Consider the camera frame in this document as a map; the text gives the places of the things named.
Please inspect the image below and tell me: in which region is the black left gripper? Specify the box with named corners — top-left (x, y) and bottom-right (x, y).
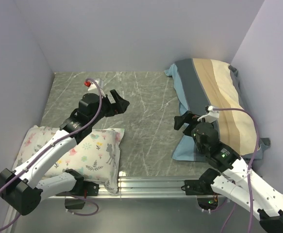
top-left (90, 89), bottom-right (129, 125)

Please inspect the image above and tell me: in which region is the blue beige striped pillowcase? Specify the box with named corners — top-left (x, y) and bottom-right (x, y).
top-left (165, 58), bottom-right (270, 160)

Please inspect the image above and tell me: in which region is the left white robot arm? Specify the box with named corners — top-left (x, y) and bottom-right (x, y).
top-left (0, 90), bottom-right (130, 216)

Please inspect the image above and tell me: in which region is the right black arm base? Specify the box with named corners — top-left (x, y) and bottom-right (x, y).
top-left (181, 180), bottom-right (227, 213)

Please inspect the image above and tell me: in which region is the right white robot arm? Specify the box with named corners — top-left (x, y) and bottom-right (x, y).
top-left (174, 106), bottom-right (283, 233)

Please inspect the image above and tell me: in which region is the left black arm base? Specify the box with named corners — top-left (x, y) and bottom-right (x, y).
top-left (64, 181), bottom-right (99, 211)

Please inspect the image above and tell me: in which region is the floral animal print pillow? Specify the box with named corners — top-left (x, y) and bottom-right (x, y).
top-left (13, 126), bottom-right (124, 194)

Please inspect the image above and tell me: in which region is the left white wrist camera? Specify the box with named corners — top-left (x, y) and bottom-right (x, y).
top-left (84, 78), bottom-right (106, 98)

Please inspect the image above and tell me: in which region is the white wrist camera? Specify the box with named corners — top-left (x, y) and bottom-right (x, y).
top-left (84, 78), bottom-right (106, 98)
top-left (198, 105), bottom-right (219, 123)

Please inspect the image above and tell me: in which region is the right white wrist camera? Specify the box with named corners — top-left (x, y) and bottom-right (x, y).
top-left (198, 105), bottom-right (219, 123)

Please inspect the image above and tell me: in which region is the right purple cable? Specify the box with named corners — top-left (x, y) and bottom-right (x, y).
top-left (208, 108), bottom-right (260, 233)

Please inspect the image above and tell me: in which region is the aluminium rail frame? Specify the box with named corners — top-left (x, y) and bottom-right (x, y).
top-left (5, 177), bottom-right (232, 233)

